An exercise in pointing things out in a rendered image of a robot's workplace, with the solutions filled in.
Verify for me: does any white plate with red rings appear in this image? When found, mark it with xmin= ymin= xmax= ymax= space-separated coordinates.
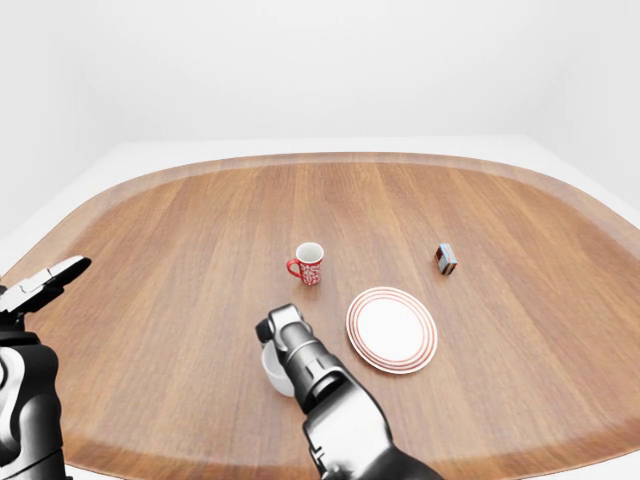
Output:
xmin=345 ymin=286 xmax=439 ymax=376

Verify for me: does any red white patterned mug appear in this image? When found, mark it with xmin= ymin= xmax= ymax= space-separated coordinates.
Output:
xmin=285 ymin=241 xmax=325 ymax=288

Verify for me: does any small printed box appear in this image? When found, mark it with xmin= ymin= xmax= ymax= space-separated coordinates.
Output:
xmin=433 ymin=243 xmax=459 ymax=275

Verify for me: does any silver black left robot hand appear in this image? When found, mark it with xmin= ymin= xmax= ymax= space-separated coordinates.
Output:
xmin=0 ymin=254 xmax=93 ymax=459

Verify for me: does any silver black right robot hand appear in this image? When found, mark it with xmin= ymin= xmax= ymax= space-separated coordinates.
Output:
xmin=254 ymin=302 xmax=401 ymax=474

